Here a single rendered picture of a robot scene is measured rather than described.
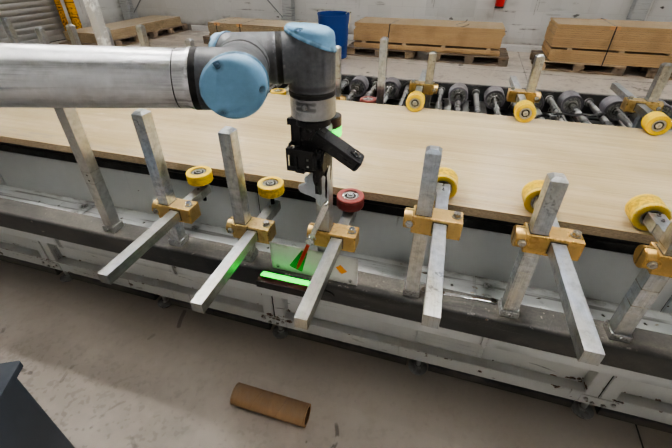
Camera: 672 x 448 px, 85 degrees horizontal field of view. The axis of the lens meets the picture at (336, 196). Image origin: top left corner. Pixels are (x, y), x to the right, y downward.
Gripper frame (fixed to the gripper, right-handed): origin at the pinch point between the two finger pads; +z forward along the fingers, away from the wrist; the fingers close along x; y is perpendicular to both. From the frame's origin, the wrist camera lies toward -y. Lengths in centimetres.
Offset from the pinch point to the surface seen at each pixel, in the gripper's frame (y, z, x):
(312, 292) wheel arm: -1.6, 15.0, 14.1
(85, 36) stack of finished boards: 619, 79, -500
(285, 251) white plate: 13.6, 23.5, -5.3
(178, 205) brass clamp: 48, 15, -7
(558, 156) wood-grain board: -64, 11, -64
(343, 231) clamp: -2.8, 14.0, -7.3
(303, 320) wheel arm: -2.2, 15.2, 21.5
